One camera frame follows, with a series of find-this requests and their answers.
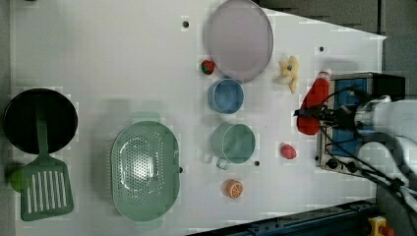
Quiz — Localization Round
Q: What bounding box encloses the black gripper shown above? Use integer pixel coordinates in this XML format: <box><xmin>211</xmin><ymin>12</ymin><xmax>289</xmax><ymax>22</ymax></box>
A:
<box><xmin>294</xmin><ymin>105</ymin><xmax>356</xmax><ymax>129</ymax></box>

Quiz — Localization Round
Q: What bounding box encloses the red ketchup bottle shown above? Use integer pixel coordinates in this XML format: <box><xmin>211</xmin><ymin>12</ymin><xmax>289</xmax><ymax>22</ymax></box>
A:
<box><xmin>296</xmin><ymin>69</ymin><xmax>331</xmax><ymax>136</ymax></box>

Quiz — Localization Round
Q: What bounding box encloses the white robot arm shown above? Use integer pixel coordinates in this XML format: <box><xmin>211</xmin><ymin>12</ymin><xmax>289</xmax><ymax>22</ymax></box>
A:
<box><xmin>294</xmin><ymin>95</ymin><xmax>416</xmax><ymax>212</ymax></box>

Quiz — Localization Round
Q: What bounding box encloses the pink round plate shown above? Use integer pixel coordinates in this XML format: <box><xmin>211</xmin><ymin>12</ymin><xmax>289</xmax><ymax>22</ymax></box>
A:
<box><xmin>207</xmin><ymin>0</ymin><xmax>273</xmax><ymax>83</ymax></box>

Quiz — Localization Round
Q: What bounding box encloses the black toaster oven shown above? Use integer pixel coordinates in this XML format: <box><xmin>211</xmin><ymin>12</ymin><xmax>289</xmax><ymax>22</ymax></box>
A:
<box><xmin>316</xmin><ymin>72</ymin><xmax>405</xmax><ymax>176</ymax></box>

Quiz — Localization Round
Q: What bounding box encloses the large red strawberry toy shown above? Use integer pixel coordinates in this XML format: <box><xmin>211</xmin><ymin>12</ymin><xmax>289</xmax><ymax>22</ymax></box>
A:
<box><xmin>280</xmin><ymin>144</ymin><xmax>297</xmax><ymax>159</ymax></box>

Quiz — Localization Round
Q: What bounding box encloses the peeled banana toy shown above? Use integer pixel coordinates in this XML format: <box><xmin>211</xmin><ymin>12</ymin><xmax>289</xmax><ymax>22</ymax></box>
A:
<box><xmin>272</xmin><ymin>55</ymin><xmax>299</xmax><ymax>93</ymax></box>

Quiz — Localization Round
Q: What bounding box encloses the green mug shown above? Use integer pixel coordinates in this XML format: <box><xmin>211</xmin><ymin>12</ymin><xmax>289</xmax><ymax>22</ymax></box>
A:
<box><xmin>211</xmin><ymin>123</ymin><xmax>256</xmax><ymax>170</ymax></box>

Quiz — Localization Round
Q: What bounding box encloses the blue cup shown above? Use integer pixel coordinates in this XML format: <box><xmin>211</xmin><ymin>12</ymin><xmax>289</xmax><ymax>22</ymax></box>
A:
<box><xmin>208</xmin><ymin>79</ymin><xmax>244</xmax><ymax>114</ymax></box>

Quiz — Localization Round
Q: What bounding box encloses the orange slice toy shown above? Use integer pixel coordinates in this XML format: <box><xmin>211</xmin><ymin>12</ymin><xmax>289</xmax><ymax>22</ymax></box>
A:
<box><xmin>226</xmin><ymin>180</ymin><xmax>244</xmax><ymax>199</ymax></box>

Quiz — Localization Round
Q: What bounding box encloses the small red strawberry toy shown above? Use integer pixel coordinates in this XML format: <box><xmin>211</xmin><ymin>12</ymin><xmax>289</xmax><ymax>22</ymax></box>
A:
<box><xmin>201</xmin><ymin>60</ymin><xmax>215</xmax><ymax>75</ymax></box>

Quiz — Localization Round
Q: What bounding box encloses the green perforated colander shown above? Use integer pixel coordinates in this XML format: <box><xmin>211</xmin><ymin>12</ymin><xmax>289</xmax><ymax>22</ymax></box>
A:
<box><xmin>111</xmin><ymin>121</ymin><xmax>180</xmax><ymax>221</ymax></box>

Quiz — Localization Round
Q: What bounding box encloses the green slotted spatula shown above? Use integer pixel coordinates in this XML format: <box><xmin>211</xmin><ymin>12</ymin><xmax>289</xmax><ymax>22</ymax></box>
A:
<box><xmin>21</xmin><ymin>117</ymin><xmax>74</xmax><ymax>221</ymax></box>

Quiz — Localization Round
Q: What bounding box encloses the green round object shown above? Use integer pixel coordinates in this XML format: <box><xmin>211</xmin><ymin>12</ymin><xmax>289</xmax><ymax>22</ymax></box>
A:
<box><xmin>9</xmin><ymin>168</ymin><xmax>23</xmax><ymax>193</ymax></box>

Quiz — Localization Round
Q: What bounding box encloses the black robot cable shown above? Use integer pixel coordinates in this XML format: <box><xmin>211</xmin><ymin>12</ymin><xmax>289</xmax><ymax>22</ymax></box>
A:
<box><xmin>319</xmin><ymin>86</ymin><xmax>417</xmax><ymax>230</ymax></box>

